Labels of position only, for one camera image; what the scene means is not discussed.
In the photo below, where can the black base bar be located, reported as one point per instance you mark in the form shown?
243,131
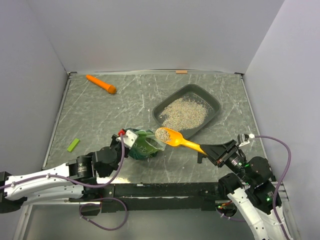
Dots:
206,196

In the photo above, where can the yellow plastic scoop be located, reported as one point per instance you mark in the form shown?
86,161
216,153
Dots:
176,139

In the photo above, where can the litter granules pile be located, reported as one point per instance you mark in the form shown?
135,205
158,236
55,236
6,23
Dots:
183,114

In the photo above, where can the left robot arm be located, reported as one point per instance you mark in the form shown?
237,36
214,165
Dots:
74,179

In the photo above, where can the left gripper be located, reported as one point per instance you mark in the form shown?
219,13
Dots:
114,139

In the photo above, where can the green litter bag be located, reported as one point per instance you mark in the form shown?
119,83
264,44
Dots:
146,145

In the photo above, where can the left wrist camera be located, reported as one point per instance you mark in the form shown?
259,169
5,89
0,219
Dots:
129,138

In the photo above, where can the brown tape piece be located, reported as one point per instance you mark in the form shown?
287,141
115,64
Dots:
181,72

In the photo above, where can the black T-shaped part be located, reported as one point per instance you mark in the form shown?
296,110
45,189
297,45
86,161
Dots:
200,157

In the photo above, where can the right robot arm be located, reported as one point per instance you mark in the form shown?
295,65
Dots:
249,188

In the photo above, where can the orange carrot toy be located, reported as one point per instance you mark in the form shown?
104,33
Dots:
108,87

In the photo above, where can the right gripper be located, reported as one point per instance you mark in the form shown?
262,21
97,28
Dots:
215,151

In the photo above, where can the green rectangular block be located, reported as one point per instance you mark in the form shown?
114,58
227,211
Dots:
73,145

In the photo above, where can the grey litter box tray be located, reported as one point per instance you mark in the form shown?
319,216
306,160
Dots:
193,92

